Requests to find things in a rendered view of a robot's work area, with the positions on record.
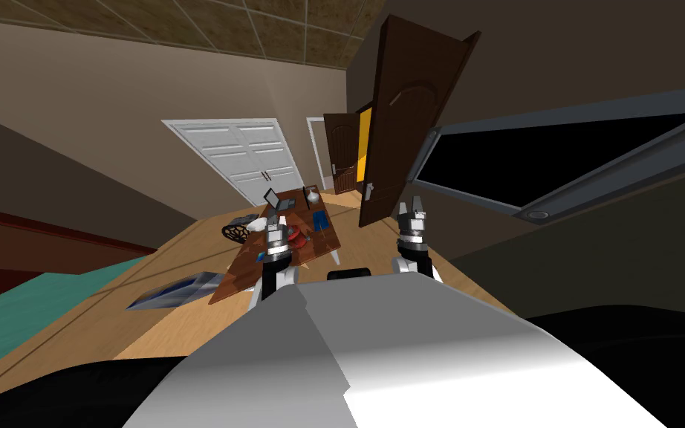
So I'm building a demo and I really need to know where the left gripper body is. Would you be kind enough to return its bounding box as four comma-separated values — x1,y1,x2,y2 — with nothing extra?
265,223,292,247

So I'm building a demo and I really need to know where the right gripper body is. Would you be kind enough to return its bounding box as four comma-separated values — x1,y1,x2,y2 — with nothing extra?
396,211,429,240

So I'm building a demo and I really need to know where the brown wooden table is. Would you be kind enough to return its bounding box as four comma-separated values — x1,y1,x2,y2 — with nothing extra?
208,184,343,306

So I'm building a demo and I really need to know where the white double door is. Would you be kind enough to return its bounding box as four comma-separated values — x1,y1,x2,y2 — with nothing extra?
161,118,306,207

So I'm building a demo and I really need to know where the brown arched door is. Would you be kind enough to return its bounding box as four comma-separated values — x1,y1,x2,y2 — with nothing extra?
322,112,360,195

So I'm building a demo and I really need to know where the dark brown door leaf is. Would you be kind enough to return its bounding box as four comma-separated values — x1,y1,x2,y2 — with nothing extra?
358,14,482,229

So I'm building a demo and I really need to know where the grey blue floor mat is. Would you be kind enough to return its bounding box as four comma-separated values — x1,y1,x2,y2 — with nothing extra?
126,270,226,312

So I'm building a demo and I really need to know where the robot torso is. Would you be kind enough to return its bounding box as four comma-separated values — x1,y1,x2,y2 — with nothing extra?
121,267,672,428

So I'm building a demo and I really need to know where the dark red furniture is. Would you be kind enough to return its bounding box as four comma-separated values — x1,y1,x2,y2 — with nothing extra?
0,201,159,313

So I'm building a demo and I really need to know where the teal rug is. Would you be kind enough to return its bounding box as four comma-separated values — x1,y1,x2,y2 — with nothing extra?
0,255,155,384

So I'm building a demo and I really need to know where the black screen with grey frame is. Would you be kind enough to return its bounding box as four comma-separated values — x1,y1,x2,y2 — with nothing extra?
407,82,685,225

